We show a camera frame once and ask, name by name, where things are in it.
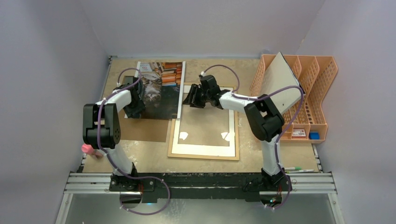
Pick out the small red white box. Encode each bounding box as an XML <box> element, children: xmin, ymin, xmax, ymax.
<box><xmin>291</xmin><ymin>129</ymin><xmax>306</xmax><ymax>138</ymax></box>

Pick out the brown cardboard backing board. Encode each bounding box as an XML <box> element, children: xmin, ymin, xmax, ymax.
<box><xmin>117</xmin><ymin>75</ymin><xmax>170</xmax><ymax>143</ymax></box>

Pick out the green capped marker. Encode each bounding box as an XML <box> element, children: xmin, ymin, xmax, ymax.
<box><xmin>284</xmin><ymin>167</ymin><xmax>302</xmax><ymax>172</ymax></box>

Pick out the grey white board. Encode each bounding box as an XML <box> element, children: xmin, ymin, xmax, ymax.
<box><xmin>258</xmin><ymin>52</ymin><xmax>301</xmax><ymax>114</ymax></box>

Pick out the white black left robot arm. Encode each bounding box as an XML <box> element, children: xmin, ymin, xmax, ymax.
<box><xmin>83</xmin><ymin>81</ymin><xmax>145</xmax><ymax>191</ymax></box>

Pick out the white mat board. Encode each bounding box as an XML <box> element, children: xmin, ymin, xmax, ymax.
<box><xmin>171</xmin><ymin>84</ymin><xmax>236</xmax><ymax>157</ymax></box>

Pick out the light wooden picture frame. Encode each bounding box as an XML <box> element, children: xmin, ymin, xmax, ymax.
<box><xmin>167</xmin><ymin>82</ymin><xmax>240</xmax><ymax>161</ymax></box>

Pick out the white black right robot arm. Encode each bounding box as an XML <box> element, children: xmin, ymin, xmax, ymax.
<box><xmin>183</xmin><ymin>75</ymin><xmax>284</xmax><ymax>190</ymax></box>

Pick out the pink bottle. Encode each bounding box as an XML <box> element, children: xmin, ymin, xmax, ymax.
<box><xmin>81</xmin><ymin>144</ymin><xmax>103</xmax><ymax>159</ymax></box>

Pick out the orange plastic desk organizer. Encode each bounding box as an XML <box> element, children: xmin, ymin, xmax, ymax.
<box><xmin>249</xmin><ymin>54</ymin><xmax>339</xmax><ymax>144</ymax></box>

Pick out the blue small block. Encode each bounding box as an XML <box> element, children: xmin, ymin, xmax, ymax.
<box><xmin>309</xmin><ymin>132</ymin><xmax>320</xmax><ymax>140</ymax></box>

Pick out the aluminium rail base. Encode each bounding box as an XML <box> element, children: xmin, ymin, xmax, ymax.
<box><xmin>64</xmin><ymin>173</ymin><xmax>337</xmax><ymax>203</ymax></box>

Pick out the cat and books photo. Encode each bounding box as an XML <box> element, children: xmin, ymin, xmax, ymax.
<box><xmin>124</xmin><ymin>61</ymin><xmax>186</xmax><ymax>120</ymax></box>

